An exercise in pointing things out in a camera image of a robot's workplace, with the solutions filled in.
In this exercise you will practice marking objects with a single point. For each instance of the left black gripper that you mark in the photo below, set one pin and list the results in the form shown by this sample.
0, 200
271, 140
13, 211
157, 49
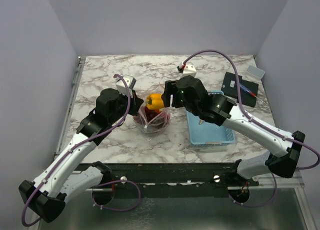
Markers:
135, 103

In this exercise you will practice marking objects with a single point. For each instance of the yellow bell pepper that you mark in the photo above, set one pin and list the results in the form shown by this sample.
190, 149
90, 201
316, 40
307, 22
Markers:
154, 101

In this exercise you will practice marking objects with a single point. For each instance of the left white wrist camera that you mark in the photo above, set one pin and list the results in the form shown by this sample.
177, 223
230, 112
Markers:
126, 85

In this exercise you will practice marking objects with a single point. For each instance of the light blue plastic basket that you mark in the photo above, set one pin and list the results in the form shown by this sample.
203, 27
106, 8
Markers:
208, 134

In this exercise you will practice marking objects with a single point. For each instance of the red grape bunch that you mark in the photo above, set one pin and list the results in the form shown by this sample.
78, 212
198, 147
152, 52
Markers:
155, 118

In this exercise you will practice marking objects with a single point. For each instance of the clear pink zip bag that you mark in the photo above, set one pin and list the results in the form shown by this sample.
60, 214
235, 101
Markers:
139, 120

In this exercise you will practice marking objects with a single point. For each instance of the aluminium side rail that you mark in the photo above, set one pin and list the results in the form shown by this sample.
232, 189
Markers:
75, 85

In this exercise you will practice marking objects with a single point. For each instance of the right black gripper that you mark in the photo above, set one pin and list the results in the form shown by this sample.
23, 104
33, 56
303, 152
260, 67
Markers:
170, 88

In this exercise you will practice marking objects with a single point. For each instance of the blue red screwdriver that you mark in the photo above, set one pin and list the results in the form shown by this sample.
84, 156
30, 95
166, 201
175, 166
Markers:
250, 93

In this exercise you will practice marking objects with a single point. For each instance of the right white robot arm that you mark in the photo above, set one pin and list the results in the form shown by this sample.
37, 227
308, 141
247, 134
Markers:
283, 150

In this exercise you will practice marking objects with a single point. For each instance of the clear plastic lid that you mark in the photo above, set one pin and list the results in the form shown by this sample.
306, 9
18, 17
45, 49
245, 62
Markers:
255, 72

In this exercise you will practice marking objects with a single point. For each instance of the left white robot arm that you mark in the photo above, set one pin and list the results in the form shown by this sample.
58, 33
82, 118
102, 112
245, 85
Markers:
48, 194

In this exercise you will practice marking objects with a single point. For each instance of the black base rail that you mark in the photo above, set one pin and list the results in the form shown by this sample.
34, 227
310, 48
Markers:
171, 180

